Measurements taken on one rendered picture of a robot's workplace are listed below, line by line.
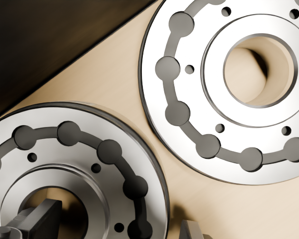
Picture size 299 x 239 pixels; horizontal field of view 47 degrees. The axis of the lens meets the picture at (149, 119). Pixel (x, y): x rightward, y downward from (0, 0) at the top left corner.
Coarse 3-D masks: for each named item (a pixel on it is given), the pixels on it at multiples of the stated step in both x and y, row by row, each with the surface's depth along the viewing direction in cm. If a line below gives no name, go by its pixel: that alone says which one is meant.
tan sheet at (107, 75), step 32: (160, 0) 18; (128, 32) 18; (96, 64) 18; (128, 64) 18; (256, 64) 18; (32, 96) 18; (64, 96) 18; (96, 96) 18; (128, 96) 18; (256, 96) 18; (64, 192) 19; (192, 192) 18; (224, 192) 18; (256, 192) 18; (288, 192) 18; (224, 224) 19; (256, 224) 19; (288, 224) 18
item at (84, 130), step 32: (0, 128) 15; (32, 128) 15; (64, 128) 16; (96, 128) 15; (0, 160) 16; (32, 160) 16; (64, 160) 15; (96, 160) 15; (128, 160) 15; (0, 192) 15; (128, 192) 16; (160, 192) 15; (128, 224) 15; (160, 224) 15
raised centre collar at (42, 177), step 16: (32, 176) 15; (48, 176) 15; (64, 176) 15; (80, 176) 15; (16, 192) 15; (32, 192) 15; (80, 192) 15; (96, 192) 15; (0, 208) 15; (16, 208) 15; (96, 208) 15; (0, 224) 15; (96, 224) 15
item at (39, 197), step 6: (36, 192) 16; (42, 192) 18; (30, 198) 16; (36, 198) 17; (42, 198) 18; (30, 204) 16; (36, 204) 17; (60, 222) 18; (66, 222) 19; (72, 222) 19; (78, 222) 19; (84, 222) 18; (60, 228) 18; (66, 228) 18; (72, 228) 18; (78, 228) 18; (84, 228) 17; (60, 234) 17; (66, 234) 17; (72, 234) 17; (78, 234) 16
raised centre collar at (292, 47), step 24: (240, 24) 14; (264, 24) 14; (288, 24) 14; (216, 48) 14; (288, 48) 14; (216, 72) 14; (216, 96) 14; (288, 96) 14; (240, 120) 14; (264, 120) 14
